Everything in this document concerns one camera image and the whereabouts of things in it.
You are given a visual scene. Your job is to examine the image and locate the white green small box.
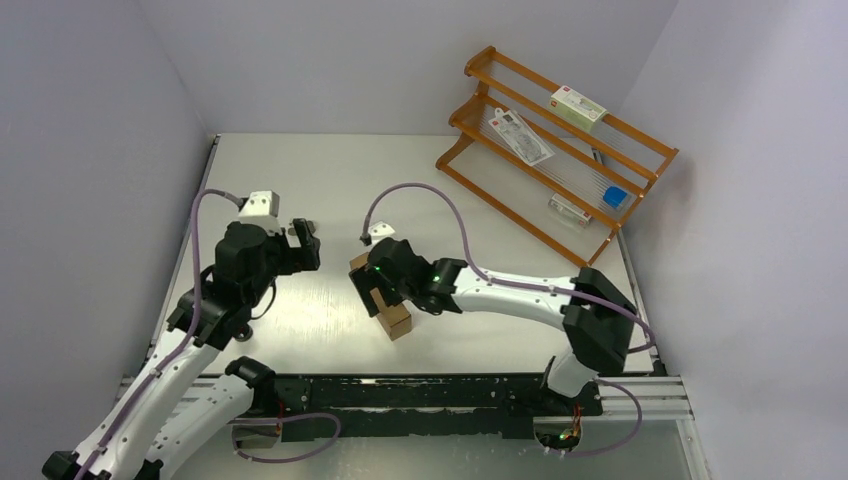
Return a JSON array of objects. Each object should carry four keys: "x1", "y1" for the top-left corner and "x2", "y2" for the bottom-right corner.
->
[{"x1": 547, "y1": 85, "x2": 608, "y2": 133}]

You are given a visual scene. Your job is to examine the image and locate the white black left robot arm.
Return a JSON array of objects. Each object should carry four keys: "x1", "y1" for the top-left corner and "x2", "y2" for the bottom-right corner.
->
[{"x1": 41, "y1": 214, "x2": 320, "y2": 479}]

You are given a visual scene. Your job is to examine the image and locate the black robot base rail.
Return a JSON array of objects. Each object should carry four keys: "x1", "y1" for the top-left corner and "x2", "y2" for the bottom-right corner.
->
[{"x1": 246, "y1": 373, "x2": 603, "y2": 442}]

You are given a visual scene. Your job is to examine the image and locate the clear plastic blister package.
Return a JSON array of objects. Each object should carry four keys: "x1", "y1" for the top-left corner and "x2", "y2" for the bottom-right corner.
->
[{"x1": 488, "y1": 108, "x2": 555, "y2": 166}]

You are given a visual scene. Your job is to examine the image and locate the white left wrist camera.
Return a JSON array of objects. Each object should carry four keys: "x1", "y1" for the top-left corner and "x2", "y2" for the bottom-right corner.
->
[{"x1": 237, "y1": 190, "x2": 283, "y2": 236}]

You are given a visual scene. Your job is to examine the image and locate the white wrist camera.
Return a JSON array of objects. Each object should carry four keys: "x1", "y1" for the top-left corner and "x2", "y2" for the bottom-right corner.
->
[
  {"x1": 359, "y1": 221, "x2": 396, "y2": 248},
  {"x1": 237, "y1": 190, "x2": 283, "y2": 236}
]

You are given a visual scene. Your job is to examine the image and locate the aluminium frame profile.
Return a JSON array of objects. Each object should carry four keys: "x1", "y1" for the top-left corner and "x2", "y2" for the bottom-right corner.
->
[{"x1": 119, "y1": 376, "x2": 696, "y2": 425}]

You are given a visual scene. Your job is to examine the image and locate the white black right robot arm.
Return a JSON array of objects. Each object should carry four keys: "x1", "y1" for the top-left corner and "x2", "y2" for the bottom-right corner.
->
[{"x1": 349, "y1": 238, "x2": 638, "y2": 414}]

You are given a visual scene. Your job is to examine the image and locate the brown cardboard box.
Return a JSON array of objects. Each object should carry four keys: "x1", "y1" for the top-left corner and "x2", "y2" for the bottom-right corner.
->
[{"x1": 349, "y1": 252, "x2": 413, "y2": 341}]

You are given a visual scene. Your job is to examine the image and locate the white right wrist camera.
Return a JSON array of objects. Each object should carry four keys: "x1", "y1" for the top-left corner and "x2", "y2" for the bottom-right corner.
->
[{"x1": 359, "y1": 221, "x2": 396, "y2": 248}]

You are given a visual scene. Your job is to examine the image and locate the blue small block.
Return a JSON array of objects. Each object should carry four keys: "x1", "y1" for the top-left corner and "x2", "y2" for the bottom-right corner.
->
[{"x1": 602, "y1": 186, "x2": 630, "y2": 211}]

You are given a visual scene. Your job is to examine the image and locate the orange wooden rack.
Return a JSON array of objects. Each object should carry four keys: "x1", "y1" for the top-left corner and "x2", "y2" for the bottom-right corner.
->
[{"x1": 436, "y1": 46, "x2": 679, "y2": 266}]

